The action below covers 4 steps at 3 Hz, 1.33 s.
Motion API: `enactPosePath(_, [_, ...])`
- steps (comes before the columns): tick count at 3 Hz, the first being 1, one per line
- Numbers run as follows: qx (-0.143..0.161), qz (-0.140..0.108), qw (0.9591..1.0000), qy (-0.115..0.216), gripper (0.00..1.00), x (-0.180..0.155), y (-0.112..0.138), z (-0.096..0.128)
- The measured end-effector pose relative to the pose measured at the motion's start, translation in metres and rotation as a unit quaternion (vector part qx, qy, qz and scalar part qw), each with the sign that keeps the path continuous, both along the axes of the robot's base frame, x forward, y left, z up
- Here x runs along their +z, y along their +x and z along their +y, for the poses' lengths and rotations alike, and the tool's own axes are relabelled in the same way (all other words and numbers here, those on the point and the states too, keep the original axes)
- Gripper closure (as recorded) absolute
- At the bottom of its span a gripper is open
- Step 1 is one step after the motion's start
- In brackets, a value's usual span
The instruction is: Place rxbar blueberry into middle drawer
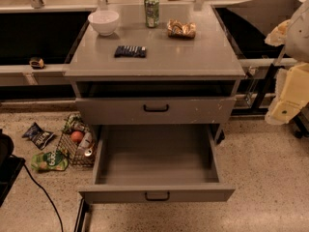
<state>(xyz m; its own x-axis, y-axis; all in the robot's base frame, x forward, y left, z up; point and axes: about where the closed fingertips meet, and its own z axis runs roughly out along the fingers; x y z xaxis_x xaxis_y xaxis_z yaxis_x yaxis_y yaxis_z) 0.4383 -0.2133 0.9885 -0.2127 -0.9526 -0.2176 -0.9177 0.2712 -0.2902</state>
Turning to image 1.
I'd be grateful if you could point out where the open grey middle drawer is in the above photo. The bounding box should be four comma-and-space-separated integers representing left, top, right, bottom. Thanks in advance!
79, 125, 235, 204

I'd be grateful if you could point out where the white bowl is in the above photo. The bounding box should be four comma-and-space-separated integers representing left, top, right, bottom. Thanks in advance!
88, 11, 120, 36

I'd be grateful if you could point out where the black power cable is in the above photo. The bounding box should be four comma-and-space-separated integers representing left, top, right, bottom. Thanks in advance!
9, 154, 65, 232

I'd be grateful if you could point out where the green snack bag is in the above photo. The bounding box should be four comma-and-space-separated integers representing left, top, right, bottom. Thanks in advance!
31, 151, 69, 171

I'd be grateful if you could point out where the crumpled golden snack bag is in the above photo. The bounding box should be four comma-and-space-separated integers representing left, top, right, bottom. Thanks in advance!
167, 19, 196, 39

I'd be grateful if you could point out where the black bag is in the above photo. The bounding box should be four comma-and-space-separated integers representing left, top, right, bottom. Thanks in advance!
0, 130, 25, 207

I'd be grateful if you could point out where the green soda can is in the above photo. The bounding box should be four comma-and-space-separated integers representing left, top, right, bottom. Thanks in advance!
144, 0, 159, 28

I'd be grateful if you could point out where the orange fruit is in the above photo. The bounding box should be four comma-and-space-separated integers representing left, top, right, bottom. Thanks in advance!
70, 130, 84, 143

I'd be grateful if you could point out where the blue rxbar blueberry bar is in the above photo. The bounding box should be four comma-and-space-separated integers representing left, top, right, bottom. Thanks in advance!
114, 45, 147, 58

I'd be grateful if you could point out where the wire basket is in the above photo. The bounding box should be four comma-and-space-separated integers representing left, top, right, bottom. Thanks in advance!
57, 114, 97, 167

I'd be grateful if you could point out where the closed grey upper drawer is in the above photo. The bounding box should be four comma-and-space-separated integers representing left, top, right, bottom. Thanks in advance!
75, 98, 236, 125

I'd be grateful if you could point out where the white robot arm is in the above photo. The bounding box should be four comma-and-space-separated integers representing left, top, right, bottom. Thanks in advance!
265, 0, 309, 125

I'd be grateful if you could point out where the blue chip bag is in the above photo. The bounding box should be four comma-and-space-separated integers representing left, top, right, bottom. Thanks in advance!
22, 123, 54, 150

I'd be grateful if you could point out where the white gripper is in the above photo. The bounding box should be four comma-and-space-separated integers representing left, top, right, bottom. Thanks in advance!
265, 19, 309, 125

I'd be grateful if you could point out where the grey drawer cabinet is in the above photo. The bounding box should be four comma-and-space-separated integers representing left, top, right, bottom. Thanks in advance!
63, 2, 247, 206

